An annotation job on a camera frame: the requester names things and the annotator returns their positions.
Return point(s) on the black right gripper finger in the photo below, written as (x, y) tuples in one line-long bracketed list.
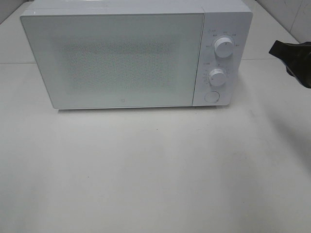
[(296, 58)]

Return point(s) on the white microwave knob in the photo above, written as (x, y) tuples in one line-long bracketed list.
[(217, 77), (223, 47)]

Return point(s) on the round door release button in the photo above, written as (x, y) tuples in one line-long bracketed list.
[(212, 97)]

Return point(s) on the white microwave door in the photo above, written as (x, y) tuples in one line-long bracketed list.
[(116, 61)]

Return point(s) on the white microwave oven body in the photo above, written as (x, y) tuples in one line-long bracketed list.
[(230, 18)]

